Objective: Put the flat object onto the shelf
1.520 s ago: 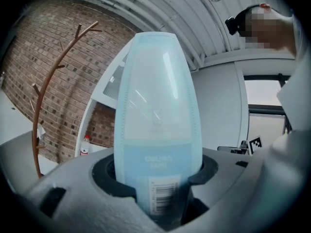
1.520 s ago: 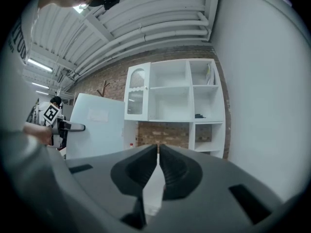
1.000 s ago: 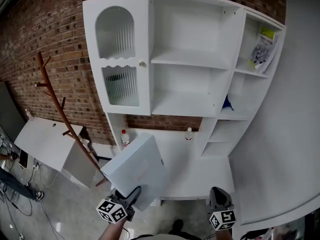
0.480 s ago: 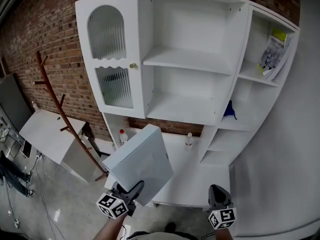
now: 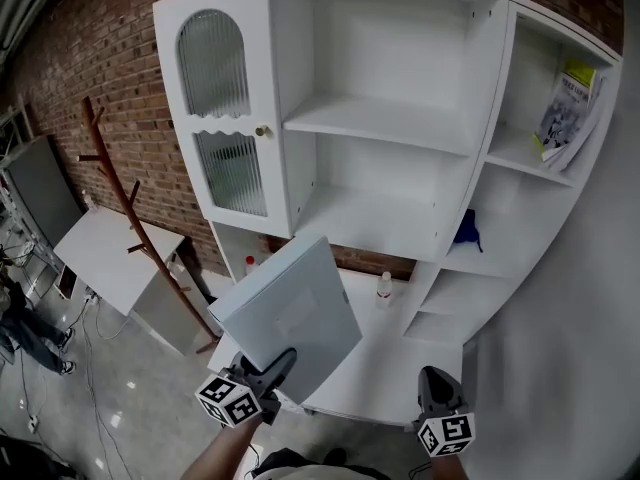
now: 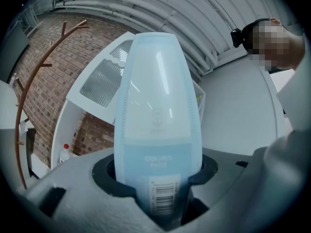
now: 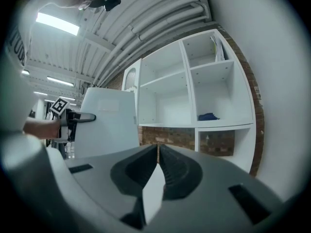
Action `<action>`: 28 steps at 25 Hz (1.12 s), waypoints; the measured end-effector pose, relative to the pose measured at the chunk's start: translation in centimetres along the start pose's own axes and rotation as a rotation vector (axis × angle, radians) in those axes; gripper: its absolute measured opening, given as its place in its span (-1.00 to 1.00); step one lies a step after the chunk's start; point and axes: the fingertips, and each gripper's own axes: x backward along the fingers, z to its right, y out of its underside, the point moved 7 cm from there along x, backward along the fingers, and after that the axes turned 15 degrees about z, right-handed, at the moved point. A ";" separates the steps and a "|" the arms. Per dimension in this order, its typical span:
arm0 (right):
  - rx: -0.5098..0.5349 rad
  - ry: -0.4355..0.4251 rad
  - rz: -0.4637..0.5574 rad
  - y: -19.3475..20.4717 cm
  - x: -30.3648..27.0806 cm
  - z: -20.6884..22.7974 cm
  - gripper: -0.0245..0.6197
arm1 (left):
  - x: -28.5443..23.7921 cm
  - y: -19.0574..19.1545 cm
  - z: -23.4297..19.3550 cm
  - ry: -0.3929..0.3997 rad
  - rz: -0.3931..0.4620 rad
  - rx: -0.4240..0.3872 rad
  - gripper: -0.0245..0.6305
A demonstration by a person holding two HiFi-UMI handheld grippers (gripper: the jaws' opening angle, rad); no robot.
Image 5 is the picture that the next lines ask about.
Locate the person's dark trousers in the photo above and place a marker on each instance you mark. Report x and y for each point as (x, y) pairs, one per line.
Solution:
(290, 458)

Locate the person's right forearm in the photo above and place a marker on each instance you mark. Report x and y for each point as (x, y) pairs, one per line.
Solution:
(450, 468)

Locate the brown wooden coat rack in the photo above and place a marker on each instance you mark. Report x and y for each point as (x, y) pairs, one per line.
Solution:
(145, 243)

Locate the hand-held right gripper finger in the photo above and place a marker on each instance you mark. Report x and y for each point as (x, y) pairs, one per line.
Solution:
(452, 390)
(430, 385)

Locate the person's right black shoe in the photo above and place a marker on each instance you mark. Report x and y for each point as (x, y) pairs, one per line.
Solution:
(335, 455)

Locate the white ribbed glass cabinet door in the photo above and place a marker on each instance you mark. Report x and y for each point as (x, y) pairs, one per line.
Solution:
(265, 68)

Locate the brass door knob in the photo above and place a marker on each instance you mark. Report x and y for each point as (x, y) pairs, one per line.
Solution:
(262, 130)

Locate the light blue box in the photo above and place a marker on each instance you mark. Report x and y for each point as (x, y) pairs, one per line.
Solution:
(290, 318)

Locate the person's left forearm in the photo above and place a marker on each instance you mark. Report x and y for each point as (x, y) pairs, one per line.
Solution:
(220, 453)

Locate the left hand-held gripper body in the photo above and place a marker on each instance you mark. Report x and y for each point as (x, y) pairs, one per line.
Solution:
(230, 400)

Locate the clear water bottle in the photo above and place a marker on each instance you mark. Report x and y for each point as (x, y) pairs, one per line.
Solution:
(384, 290)

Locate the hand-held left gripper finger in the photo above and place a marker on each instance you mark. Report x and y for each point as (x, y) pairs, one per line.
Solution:
(280, 365)
(245, 364)

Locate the white power strip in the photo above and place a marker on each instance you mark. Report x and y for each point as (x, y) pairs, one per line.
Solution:
(91, 298)

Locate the white desk hutch cabinet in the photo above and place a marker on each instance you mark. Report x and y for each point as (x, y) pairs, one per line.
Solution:
(390, 58)

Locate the white spray bottle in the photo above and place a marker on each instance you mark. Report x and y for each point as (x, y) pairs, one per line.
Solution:
(89, 202)

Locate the open wooden drawer box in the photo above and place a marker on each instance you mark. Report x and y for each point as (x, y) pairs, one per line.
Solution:
(67, 283)

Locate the grey panel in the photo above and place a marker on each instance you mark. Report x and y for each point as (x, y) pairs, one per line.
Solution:
(45, 193)

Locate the white bottle with red label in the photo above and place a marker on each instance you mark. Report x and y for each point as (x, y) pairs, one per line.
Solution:
(249, 264)

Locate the yellow and grey cover book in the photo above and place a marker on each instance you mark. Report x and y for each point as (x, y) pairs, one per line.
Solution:
(565, 113)

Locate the small white table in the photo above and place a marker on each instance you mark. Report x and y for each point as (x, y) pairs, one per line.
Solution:
(110, 248)

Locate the white metal rack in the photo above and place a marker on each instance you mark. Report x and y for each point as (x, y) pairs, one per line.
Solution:
(22, 123)

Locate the white book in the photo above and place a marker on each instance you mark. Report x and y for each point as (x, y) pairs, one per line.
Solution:
(577, 150)

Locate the blue cloth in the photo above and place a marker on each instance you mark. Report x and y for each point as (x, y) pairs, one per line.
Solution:
(467, 230)

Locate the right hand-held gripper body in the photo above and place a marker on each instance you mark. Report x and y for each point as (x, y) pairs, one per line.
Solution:
(447, 435)

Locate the person's light shirt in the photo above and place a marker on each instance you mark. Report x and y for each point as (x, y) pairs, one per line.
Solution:
(320, 473)

